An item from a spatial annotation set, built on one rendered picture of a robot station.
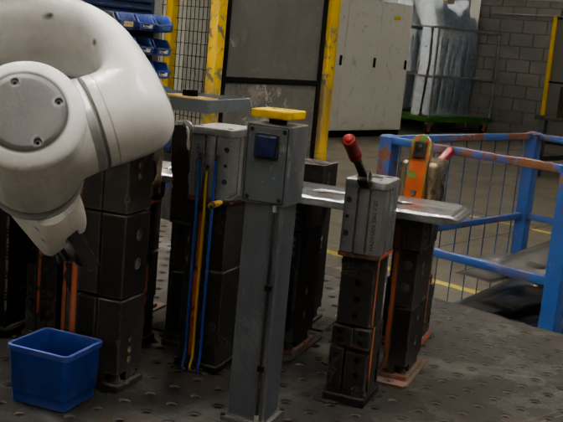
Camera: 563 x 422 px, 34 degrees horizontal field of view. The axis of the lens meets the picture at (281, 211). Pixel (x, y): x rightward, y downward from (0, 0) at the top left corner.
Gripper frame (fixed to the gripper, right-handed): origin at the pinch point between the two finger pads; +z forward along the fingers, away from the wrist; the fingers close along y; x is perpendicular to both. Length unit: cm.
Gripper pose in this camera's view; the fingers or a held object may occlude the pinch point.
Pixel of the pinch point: (41, 218)
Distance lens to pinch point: 98.5
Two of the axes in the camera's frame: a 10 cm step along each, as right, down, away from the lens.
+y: 6.5, 7.6, -0.5
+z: -2.1, 2.5, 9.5
